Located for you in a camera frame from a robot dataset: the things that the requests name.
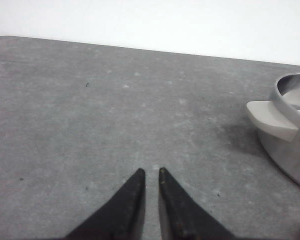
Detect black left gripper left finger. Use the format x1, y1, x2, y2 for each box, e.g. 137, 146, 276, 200
64, 168, 146, 240

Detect stainless steel pot grey handles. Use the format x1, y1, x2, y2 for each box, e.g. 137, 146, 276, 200
246, 73, 300, 185

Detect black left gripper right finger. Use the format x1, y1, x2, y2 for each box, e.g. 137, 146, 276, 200
158, 167, 236, 240

